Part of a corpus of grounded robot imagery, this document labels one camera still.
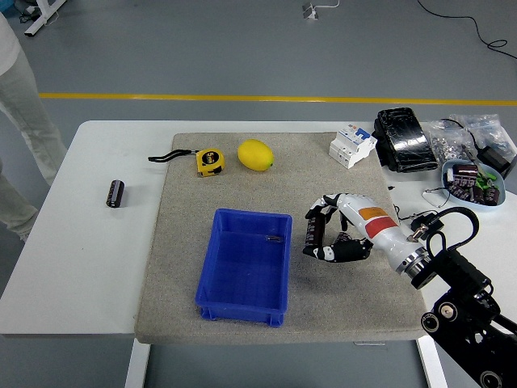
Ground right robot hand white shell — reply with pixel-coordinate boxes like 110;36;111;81
302;192;424;270

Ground blue plastic box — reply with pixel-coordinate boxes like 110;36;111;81
194;208;293;327

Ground white circuit breaker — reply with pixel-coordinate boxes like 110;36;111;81
328;125;378;170

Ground glossy black case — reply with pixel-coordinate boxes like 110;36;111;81
372;107;440;174

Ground plastic bag of nuts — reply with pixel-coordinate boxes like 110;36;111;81
427;119;473;162

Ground large brown capacitor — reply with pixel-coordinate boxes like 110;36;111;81
452;162;480;181

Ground light blue bowl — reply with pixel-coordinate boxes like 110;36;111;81
440;159;508;213

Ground green plastic parts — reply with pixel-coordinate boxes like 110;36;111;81
475;171;498;189

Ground black power adapter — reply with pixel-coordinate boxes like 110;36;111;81
476;145;512;179

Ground grey-brown mat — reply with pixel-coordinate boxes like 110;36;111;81
133;132;430;345

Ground yellow lemon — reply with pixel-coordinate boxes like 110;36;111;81
237;138;275;172

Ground plastic bag of screws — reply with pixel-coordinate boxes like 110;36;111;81
450;113;506;153

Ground white table leg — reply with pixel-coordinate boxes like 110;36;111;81
124;339;151;388
416;335;448;388

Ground yellow tape measure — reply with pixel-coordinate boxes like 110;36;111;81
147;148;226;178

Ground white table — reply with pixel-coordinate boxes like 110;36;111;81
0;120;517;337

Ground person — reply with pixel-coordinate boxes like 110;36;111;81
0;11;68;243

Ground thin wire loop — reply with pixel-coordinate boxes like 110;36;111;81
422;186;452;209

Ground silver floor socket with cord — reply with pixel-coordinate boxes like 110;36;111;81
301;0;340;21

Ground black floor cable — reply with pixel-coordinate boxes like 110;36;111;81
415;0;517;61

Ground white stand frame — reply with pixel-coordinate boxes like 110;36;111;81
23;0;68;38

